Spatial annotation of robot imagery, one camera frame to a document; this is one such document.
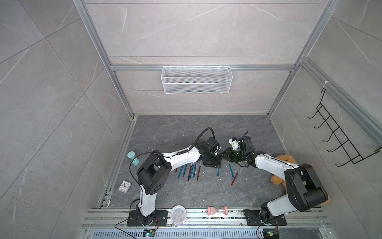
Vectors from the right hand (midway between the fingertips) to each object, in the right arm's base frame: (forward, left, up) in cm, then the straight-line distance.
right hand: (221, 154), depth 89 cm
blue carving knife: (-6, -6, -7) cm, 12 cm away
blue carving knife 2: (-10, +3, -2) cm, 10 cm away
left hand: (-7, -1, +1) cm, 7 cm away
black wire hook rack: (-10, -51, +23) cm, 57 cm away
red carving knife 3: (-7, +14, -8) cm, 17 cm away
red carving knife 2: (-8, +20, -7) cm, 23 cm away
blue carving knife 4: (-6, +23, -7) cm, 25 cm away
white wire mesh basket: (+46, +14, +23) cm, 53 cm away
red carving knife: (-10, -8, -8) cm, 15 cm away
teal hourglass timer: (-1, +54, +3) cm, 54 cm away
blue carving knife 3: (-7, +26, -8) cm, 28 cm away
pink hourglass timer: (-29, +8, -4) cm, 31 cm away
